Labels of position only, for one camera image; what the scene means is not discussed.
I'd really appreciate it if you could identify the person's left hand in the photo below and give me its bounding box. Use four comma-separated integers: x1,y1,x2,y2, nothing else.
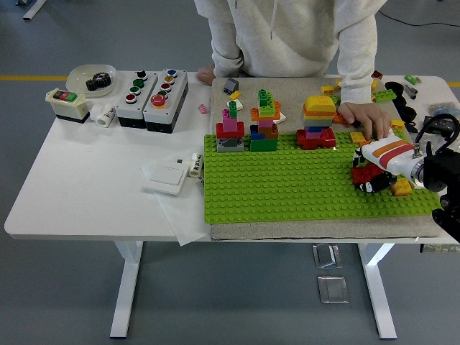
337,101,392,141

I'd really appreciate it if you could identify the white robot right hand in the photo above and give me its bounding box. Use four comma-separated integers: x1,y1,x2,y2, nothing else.
351,135,420,195

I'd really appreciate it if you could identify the person's right hand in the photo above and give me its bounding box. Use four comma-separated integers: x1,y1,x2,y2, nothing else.
196,64,216,86

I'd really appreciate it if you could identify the green studded baseplate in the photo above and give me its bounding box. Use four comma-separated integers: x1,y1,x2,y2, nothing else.
203,131,445,224

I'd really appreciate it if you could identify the long green brick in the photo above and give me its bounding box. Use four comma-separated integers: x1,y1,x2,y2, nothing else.
373,88,397,104

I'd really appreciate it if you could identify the yellow-topped layered brick tower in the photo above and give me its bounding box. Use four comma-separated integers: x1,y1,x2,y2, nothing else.
296,95,339,151

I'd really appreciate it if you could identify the red pink green brick tower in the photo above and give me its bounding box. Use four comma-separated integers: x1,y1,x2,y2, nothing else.
215,101,247,154

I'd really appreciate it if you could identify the green orange brown brick tower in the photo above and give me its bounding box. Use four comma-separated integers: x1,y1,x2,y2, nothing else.
249,88,283,152

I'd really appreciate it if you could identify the emergency stop control box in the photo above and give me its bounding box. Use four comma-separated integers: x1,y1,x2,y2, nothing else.
142,68,190,134

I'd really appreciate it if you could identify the clear plastic bag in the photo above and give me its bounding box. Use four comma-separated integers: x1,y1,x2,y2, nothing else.
413,131,460,155

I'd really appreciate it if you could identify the grey metal tool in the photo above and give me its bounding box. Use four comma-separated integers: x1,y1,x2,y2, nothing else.
402,81,420,101

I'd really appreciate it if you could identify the black electronic module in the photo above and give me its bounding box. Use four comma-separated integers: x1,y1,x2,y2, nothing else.
423,115,456,132

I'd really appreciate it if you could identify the plastic bag with blue part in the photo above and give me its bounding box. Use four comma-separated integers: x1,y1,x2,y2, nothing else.
425,101,460,120

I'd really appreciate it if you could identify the three-button control box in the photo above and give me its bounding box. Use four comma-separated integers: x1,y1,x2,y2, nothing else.
115,69,159,129

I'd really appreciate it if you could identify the person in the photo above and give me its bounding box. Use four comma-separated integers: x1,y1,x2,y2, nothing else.
196,0,392,141

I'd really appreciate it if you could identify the white printed pipe coupling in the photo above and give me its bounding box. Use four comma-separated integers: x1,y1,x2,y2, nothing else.
187,152,204,178

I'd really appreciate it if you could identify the black gear stack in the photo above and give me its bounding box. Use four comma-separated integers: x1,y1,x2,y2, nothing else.
85,71,111,91

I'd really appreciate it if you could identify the white pipe tee fitting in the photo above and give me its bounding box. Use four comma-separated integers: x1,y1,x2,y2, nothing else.
89,103,116,128

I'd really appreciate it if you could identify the metal floor plate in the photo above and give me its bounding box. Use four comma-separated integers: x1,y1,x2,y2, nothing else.
316,275,350,305
311,243,342,270

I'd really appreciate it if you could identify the white shallow bowl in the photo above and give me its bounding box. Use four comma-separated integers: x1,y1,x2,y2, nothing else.
65,63,118,98

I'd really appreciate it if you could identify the white table leg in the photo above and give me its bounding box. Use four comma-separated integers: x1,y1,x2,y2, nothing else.
358,243,398,339
109,240,144,339

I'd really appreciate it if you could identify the white paper sheet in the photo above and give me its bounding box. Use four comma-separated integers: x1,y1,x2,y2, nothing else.
139,162,213,248

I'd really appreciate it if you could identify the white desk foot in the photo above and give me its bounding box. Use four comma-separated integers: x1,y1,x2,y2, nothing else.
22,0,48,22

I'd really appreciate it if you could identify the black long floor cable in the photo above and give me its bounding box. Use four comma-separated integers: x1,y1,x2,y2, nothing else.
380,10,460,28

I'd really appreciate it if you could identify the white wall switch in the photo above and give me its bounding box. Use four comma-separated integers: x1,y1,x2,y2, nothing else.
142,163,188,197

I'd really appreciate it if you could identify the white red-green switch box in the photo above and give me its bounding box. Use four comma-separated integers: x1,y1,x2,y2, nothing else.
45,88,91,125

